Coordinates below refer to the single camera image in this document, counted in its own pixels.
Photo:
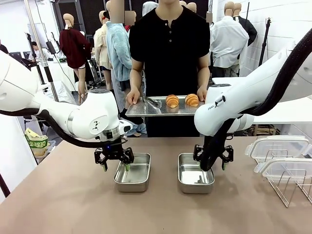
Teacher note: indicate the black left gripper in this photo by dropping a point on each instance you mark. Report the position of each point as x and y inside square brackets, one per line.
[113, 148]

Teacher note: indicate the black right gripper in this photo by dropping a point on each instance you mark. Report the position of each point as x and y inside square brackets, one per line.
[221, 148]

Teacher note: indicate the stainless steel food container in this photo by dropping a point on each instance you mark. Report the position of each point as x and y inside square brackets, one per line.
[190, 175]
[136, 178]

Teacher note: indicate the golden croissant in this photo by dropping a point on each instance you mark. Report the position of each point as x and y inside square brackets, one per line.
[191, 100]
[172, 101]

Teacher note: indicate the perforated metal baking tray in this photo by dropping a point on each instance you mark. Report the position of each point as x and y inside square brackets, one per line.
[151, 112]

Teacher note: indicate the metal serving tongs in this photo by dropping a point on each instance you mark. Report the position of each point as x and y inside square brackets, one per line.
[153, 103]

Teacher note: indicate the clear plastic clip lid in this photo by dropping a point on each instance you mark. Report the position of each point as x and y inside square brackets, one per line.
[285, 168]
[278, 146]

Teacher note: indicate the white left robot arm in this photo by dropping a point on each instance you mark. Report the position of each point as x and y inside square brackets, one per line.
[97, 114]

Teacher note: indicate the person's left forearm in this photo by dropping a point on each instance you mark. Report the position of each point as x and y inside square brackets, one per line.
[203, 76]

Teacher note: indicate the person's right forearm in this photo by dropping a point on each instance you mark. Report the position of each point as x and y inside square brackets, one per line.
[135, 80]

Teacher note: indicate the person's left hand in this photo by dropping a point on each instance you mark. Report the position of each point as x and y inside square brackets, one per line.
[202, 93]

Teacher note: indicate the person's right hand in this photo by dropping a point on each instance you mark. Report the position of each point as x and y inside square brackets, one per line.
[132, 96]

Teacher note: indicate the shallow clear plastic bin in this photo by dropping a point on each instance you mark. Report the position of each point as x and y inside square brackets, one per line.
[48, 147]

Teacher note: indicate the yellow green snack bag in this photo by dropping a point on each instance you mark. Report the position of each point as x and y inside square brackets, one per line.
[36, 143]

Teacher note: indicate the mannequin in light blue fleece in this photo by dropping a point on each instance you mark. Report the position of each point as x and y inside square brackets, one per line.
[118, 53]

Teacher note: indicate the person in black shirt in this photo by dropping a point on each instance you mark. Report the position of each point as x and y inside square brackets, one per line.
[169, 53]

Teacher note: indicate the silver metal stand pole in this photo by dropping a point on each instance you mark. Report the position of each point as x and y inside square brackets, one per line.
[47, 70]

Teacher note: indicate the mannequin in beige shirt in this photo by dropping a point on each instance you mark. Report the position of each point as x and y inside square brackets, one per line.
[101, 46]

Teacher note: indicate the mannequin in maroon top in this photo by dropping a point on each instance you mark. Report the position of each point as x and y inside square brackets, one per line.
[73, 48]

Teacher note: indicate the black tripod stand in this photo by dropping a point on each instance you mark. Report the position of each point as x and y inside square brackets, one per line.
[264, 41]

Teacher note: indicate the mannequin in black jacket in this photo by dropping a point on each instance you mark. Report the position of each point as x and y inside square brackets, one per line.
[249, 30]

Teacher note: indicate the seated person in background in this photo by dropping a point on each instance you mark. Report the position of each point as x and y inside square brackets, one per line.
[36, 52]

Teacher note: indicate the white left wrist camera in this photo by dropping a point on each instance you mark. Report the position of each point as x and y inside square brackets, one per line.
[126, 127]

